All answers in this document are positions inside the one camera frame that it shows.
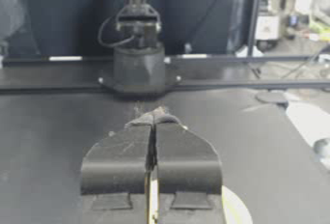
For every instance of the yellow plate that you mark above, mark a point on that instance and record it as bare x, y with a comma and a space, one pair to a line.
237, 210

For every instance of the grey round disc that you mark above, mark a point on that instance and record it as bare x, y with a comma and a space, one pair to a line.
272, 97

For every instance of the white paper sheet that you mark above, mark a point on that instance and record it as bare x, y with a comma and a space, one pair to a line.
312, 121

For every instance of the white tape strip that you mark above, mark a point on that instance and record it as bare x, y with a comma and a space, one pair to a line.
194, 56
64, 58

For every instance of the white box on cart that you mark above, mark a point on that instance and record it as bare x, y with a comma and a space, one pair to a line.
268, 27

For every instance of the grey fabric cover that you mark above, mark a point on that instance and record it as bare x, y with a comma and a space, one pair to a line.
10, 9

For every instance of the black frame rail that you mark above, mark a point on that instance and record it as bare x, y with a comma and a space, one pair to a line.
258, 84
34, 61

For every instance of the black frame post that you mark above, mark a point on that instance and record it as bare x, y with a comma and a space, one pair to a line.
254, 15

